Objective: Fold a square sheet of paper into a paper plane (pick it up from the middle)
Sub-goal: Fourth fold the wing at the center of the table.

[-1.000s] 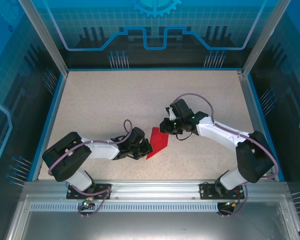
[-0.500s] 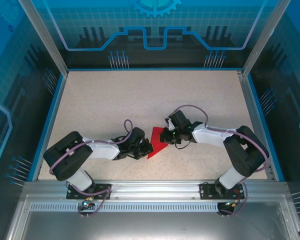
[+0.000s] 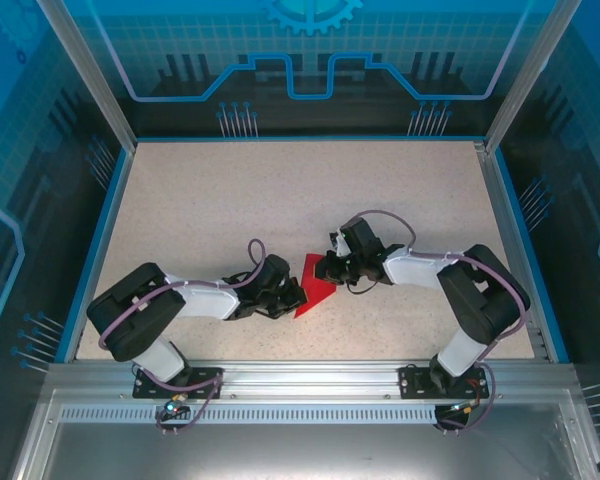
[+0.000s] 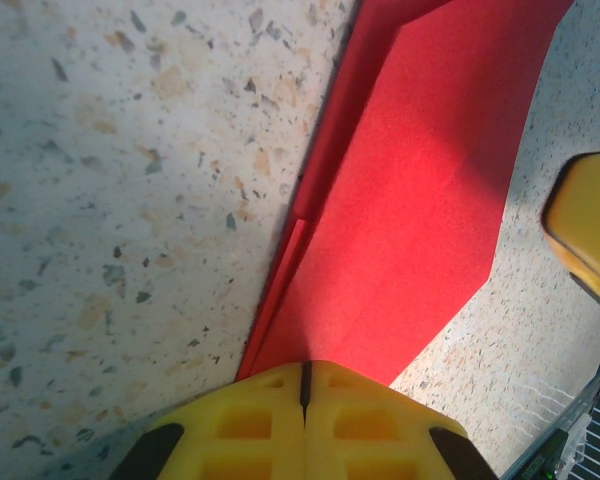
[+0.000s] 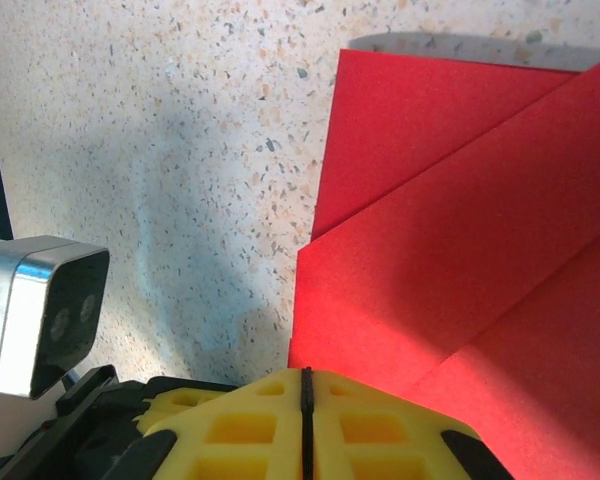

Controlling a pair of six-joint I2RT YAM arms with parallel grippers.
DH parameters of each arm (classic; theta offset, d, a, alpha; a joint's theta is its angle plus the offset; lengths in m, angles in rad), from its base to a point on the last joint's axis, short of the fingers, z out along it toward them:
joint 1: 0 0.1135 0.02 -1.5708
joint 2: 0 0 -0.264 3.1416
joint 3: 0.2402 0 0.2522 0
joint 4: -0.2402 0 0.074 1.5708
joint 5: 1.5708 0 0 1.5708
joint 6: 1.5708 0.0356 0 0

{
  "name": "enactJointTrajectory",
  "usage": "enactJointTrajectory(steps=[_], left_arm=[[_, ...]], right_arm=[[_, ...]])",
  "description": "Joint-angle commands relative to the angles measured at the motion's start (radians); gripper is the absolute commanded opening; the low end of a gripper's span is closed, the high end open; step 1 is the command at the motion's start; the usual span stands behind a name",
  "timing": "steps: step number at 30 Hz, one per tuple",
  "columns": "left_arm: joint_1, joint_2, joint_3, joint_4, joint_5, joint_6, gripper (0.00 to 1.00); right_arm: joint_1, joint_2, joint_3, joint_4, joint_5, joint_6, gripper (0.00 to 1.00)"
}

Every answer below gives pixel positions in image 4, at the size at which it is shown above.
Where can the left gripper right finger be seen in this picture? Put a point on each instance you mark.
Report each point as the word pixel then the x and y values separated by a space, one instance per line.
pixel 370 430

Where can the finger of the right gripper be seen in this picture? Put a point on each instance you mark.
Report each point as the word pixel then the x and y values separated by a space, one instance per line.
pixel 590 225

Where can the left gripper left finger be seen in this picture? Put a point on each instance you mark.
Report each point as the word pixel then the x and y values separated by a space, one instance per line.
pixel 250 430

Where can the small adapter with green light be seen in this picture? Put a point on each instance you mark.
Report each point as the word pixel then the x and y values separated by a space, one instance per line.
pixel 545 467

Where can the long aluminium profile rail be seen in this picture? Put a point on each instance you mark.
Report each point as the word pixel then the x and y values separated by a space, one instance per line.
pixel 565 425

